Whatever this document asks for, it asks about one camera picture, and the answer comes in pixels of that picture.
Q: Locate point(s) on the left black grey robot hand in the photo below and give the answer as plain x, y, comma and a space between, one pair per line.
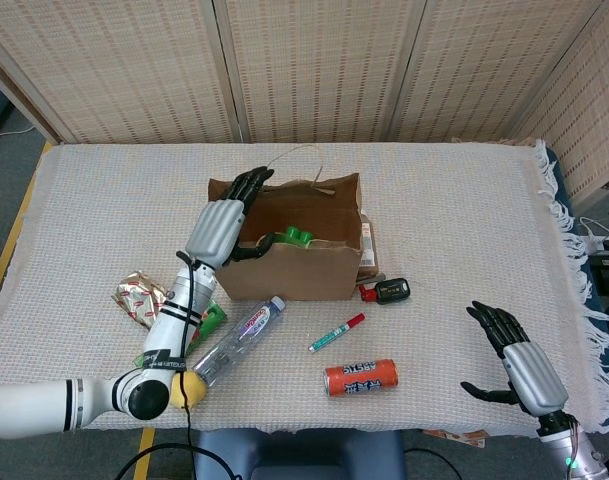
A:
214, 232

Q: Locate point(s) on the right black grey robot hand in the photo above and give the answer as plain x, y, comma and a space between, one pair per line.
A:
534, 377

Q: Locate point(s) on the small green plastic block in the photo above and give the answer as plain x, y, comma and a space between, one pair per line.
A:
296, 235

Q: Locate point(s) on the green chips can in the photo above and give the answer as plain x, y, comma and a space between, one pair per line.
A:
215, 317

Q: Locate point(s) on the silver red foil packet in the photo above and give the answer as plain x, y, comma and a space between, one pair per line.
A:
134, 300

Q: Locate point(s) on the clear plastic water bottle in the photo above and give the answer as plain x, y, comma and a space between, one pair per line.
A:
234, 340

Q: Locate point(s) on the orange soda can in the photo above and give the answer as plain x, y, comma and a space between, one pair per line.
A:
361, 377

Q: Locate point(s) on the brown paper bag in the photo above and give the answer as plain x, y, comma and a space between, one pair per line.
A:
294, 275

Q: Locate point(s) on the orange printed paper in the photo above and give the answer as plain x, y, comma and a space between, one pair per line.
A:
459, 439

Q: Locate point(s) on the brown labelled juice bottle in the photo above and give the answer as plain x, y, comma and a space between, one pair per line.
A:
369, 247

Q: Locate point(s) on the black bottle with red cap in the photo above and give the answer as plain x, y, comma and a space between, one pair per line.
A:
391, 291

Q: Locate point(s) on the white power strip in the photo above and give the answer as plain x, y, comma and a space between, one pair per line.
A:
599, 242

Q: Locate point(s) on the red capped marker pen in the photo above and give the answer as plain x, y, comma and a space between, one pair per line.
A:
336, 332

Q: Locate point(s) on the white woven tablecloth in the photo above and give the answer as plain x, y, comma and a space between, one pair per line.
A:
459, 225

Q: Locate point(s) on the woven folding screen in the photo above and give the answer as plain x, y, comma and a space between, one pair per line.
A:
309, 75

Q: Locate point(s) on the blue chair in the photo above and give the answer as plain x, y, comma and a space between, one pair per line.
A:
299, 455

